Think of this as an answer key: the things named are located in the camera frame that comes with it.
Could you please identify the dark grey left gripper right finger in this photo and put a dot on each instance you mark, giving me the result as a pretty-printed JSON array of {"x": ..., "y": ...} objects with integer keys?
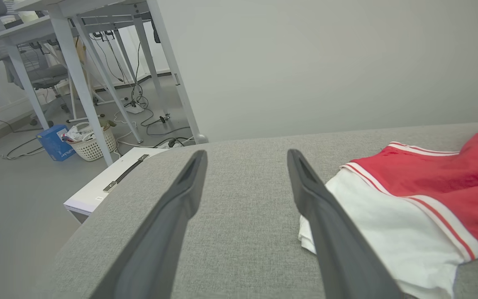
[{"x": 334, "y": 241}]

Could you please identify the white partition panel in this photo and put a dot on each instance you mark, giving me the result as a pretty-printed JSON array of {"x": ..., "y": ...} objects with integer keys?
[{"x": 326, "y": 62}]

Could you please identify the white metal desk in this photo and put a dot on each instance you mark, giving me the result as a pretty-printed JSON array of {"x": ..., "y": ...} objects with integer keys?
[
  {"x": 23, "y": 31},
  {"x": 79, "y": 79}
]

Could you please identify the blue cardboard box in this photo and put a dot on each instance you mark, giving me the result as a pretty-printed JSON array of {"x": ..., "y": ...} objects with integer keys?
[{"x": 54, "y": 145}]

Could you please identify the white power strip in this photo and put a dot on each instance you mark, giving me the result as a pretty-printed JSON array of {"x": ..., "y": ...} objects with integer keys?
[
  {"x": 135, "y": 109},
  {"x": 181, "y": 143}
]

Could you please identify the grey office chair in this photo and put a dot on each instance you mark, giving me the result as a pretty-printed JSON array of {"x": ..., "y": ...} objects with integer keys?
[{"x": 44, "y": 77}]

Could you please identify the white equipment box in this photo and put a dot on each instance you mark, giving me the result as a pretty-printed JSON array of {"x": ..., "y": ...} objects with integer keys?
[{"x": 89, "y": 199}]

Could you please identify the small black clamp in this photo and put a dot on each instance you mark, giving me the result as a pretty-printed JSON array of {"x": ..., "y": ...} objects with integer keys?
[{"x": 164, "y": 119}]

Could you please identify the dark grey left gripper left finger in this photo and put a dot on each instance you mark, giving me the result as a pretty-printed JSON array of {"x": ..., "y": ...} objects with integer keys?
[{"x": 160, "y": 232}]

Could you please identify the crumpled white cloth pile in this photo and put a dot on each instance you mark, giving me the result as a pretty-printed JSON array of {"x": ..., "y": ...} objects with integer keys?
[{"x": 75, "y": 135}]

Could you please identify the white plastic laundry basket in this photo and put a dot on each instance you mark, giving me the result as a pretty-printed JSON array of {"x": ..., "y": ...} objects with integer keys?
[{"x": 93, "y": 150}]

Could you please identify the red and white shirt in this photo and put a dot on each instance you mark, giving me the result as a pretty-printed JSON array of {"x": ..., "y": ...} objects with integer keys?
[{"x": 430, "y": 187}]

